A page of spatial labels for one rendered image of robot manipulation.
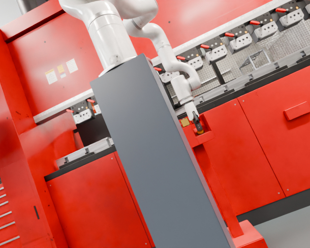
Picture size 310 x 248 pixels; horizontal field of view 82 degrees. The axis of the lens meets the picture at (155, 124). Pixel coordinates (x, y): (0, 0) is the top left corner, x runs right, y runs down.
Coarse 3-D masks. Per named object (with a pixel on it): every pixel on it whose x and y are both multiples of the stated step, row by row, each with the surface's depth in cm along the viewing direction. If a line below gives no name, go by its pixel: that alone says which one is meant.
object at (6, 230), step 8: (0, 184) 173; (0, 192) 172; (0, 200) 172; (0, 208) 171; (8, 208) 170; (0, 216) 170; (8, 216) 170; (0, 224) 170; (8, 224) 168; (0, 232) 170; (8, 232) 169; (16, 232) 168; (0, 240) 169; (8, 240) 168; (16, 240) 167
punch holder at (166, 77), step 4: (160, 64) 145; (160, 68) 144; (160, 72) 144; (172, 72) 143; (176, 72) 142; (160, 76) 144; (164, 76) 143; (168, 76) 143; (172, 76) 142; (176, 76) 142; (164, 80) 145; (168, 80) 143; (164, 84) 146
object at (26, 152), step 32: (0, 32) 163; (0, 64) 147; (0, 96) 138; (0, 128) 136; (32, 128) 151; (64, 128) 194; (0, 160) 135; (32, 160) 137; (32, 192) 130; (32, 224) 128
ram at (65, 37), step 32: (160, 0) 148; (192, 0) 144; (224, 0) 141; (256, 0) 138; (288, 0) 135; (32, 32) 162; (64, 32) 157; (192, 32) 143; (224, 32) 140; (32, 64) 160; (64, 64) 156; (96, 64) 152; (32, 96) 158; (64, 96) 154
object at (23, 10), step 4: (16, 0) 176; (20, 0) 172; (24, 0) 171; (28, 0) 173; (32, 0) 176; (48, 0) 184; (20, 4) 172; (24, 4) 171; (28, 4) 172; (32, 4) 174; (36, 4) 179; (20, 8) 173; (24, 8) 170; (28, 8) 171; (32, 8) 172; (24, 12) 170
